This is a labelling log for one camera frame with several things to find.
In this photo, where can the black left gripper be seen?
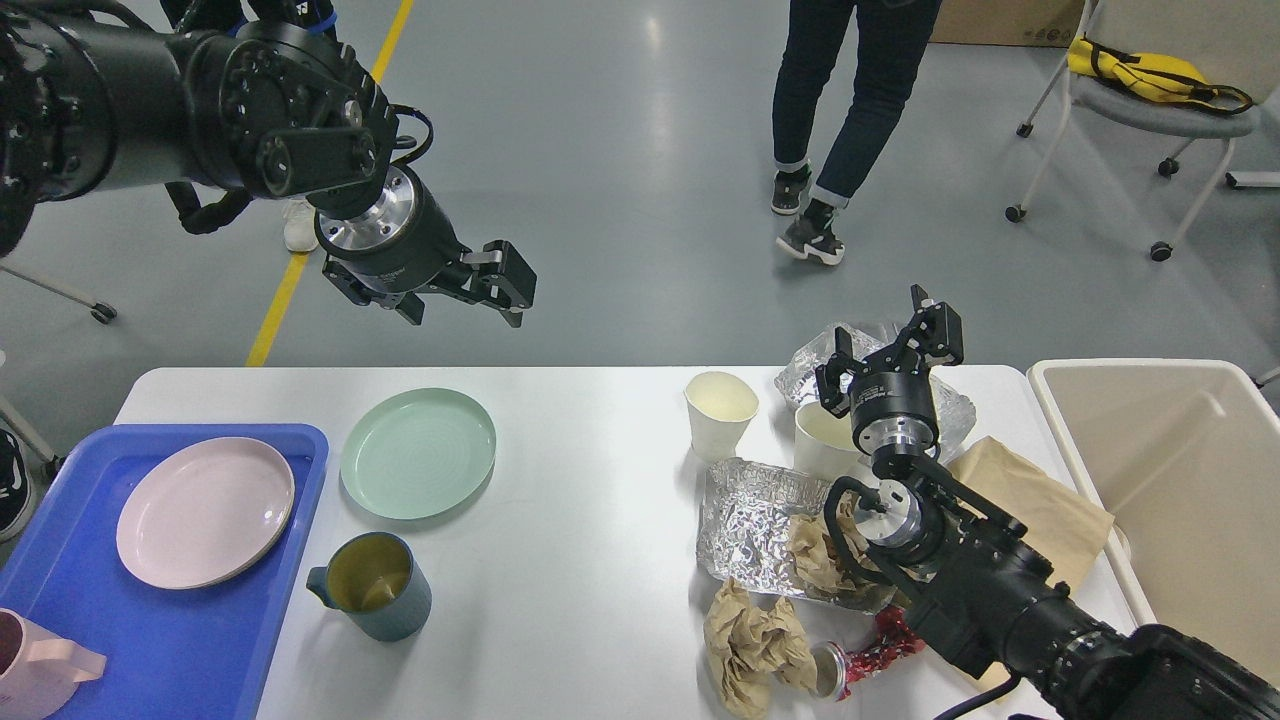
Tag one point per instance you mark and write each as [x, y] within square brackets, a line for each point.
[397, 247]

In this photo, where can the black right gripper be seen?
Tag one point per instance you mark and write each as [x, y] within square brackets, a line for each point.
[894, 407]

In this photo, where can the green plate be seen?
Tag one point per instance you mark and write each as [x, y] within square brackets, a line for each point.
[419, 454]

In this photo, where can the teal mug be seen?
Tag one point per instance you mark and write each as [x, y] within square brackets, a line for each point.
[375, 581]

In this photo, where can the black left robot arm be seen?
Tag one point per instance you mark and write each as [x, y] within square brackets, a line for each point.
[96, 100]

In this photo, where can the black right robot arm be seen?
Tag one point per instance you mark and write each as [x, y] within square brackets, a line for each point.
[978, 593]

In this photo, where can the crumpled foil sheet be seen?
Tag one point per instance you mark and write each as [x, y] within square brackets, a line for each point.
[956, 414]

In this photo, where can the white paper bowl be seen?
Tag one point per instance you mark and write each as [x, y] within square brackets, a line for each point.
[823, 446]

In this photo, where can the white paper cup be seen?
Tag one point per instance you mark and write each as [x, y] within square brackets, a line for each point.
[720, 407]

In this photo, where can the person in black leggings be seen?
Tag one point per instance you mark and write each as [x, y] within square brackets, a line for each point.
[298, 225]

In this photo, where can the aluminium foil tray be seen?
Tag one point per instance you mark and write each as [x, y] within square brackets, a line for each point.
[745, 526]

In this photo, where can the crumpled brown paper in tray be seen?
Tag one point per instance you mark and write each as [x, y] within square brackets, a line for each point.
[814, 553]

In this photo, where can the flat brown paper bag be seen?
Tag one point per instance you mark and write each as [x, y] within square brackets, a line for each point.
[1062, 525]

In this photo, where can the crushed red can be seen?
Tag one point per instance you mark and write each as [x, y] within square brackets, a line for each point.
[837, 669]

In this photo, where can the beige plastic bin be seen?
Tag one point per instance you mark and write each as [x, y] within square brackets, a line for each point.
[1184, 453]

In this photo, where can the crumpled brown paper ball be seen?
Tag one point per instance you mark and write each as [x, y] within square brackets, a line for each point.
[748, 647]

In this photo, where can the pink plate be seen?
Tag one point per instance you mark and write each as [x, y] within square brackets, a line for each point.
[205, 514]

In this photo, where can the grey caster leg at left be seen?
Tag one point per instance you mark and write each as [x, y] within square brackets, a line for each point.
[103, 312]

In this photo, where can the cardboard box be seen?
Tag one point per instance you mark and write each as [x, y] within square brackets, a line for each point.
[1008, 23]

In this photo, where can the yellow bag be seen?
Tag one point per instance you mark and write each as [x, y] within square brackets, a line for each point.
[1155, 77]

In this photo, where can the blue plastic tray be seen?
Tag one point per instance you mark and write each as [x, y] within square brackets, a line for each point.
[199, 654]

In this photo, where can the grey wheeled chair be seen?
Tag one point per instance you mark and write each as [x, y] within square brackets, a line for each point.
[1230, 42]

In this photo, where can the black shoe at left edge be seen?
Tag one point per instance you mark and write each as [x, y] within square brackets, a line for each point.
[17, 495]

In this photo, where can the pink mug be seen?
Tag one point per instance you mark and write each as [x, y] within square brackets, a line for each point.
[40, 670]

